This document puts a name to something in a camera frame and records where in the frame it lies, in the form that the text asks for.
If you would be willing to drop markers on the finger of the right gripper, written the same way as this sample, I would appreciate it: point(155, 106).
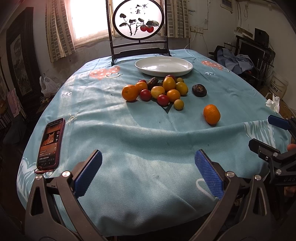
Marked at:
point(269, 153)
point(287, 124)

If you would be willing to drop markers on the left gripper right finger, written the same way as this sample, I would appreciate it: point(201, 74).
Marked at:
point(242, 211)

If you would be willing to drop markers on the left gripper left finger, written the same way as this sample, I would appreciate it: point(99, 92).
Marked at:
point(43, 220)

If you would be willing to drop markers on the large orange mandarin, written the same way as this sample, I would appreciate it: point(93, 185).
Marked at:
point(211, 114)
point(130, 93)

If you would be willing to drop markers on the small yellow tomato front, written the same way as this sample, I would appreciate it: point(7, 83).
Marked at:
point(178, 104)

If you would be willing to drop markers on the dark passion fruit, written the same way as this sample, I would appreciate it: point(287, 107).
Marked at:
point(199, 90)
point(152, 83)

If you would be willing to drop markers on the orange tomato front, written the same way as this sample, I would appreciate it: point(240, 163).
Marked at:
point(173, 95)

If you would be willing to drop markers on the red cherry tomato front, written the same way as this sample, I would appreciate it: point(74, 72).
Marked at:
point(163, 100)

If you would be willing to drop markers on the red cherry tomato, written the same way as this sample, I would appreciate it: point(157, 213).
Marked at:
point(163, 100)
point(145, 95)

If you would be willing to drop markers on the large orange tomato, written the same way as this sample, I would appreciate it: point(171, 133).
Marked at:
point(169, 83)

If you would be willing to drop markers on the small orange tomato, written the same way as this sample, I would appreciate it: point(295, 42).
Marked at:
point(141, 86)

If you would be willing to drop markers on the large dark red tomato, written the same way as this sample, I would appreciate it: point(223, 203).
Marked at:
point(171, 76)

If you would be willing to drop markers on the dark passion fruit back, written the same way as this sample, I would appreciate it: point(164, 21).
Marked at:
point(152, 83)

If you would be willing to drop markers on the crumpled white tissue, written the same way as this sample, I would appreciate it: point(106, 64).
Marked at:
point(274, 103)

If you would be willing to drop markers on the white bucket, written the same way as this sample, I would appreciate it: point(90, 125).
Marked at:
point(278, 85)

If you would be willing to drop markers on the red-cased smartphone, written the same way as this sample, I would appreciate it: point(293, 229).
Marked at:
point(49, 151)

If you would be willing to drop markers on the black metal shelf rack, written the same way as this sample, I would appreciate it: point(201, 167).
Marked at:
point(255, 49)

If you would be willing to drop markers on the blue clothes pile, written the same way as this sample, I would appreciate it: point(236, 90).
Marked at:
point(237, 64)

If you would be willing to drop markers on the light blue patterned tablecloth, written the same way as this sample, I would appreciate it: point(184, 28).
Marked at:
point(148, 179)

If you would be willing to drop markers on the white plastic bag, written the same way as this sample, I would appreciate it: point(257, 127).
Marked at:
point(48, 86)

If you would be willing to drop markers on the white oval plate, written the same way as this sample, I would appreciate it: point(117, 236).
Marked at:
point(161, 66)

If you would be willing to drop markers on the right checkered curtain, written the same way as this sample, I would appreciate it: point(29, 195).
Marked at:
point(178, 19)

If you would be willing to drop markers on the checkered curtain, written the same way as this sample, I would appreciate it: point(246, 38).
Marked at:
point(58, 33)
point(178, 19)

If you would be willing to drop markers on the left checkered curtain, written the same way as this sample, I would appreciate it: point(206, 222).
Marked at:
point(58, 33)

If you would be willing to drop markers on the dark framed wall scroll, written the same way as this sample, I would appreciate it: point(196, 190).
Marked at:
point(22, 59)

